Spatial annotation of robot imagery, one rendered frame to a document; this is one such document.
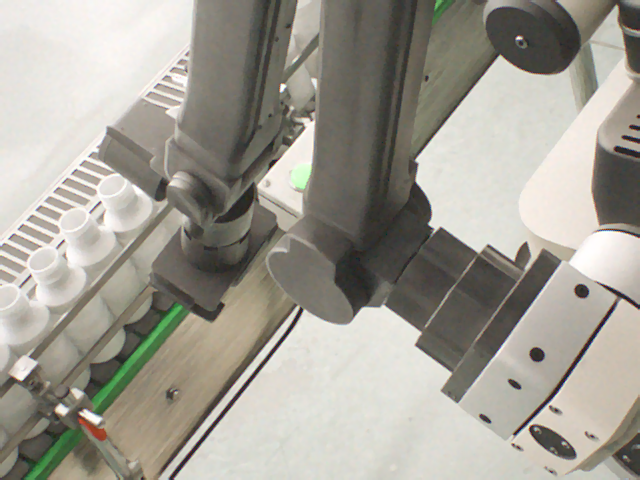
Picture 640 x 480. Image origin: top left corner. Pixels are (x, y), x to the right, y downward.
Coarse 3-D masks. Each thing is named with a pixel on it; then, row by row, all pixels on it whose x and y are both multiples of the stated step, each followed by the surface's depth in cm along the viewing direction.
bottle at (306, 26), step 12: (300, 0) 165; (312, 0) 165; (300, 12) 165; (312, 12) 166; (300, 24) 166; (312, 24) 167; (300, 36) 168; (312, 36) 168; (300, 48) 170; (312, 60) 171; (312, 72) 172
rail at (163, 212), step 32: (64, 256) 155; (128, 256) 153; (32, 288) 153; (96, 288) 150; (64, 320) 148; (32, 352) 146; (96, 352) 154; (0, 384) 144; (64, 384) 151; (32, 416) 149
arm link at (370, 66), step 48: (336, 0) 71; (384, 0) 68; (432, 0) 71; (336, 48) 74; (384, 48) 71; (336, 96) 78; (384, 96) 75; (336, 144) 82; (384, 144) 80; (336, 192) 86; (384, 192) 86; (288, 240) 90; (336, 240) 89; (288, 288) 96; (336, 288) 91
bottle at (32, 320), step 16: (0, 288) 146; (16, 288) 146; (0, 304) 147; (16, 304) 145; (32, 304) 148; (0, 320) 146; (16, 320) 145; (32, 320) 147; (48, 320) 148; (0, 336) 148; (16, 336) 147; (32, 336) 147; (64, 336) 151; (16, 352) 148; (48, 352) 149; (64, 352) 151; (80, 352) 155; (48, 368) 150; (64, 368) 151; (80, 384) 154
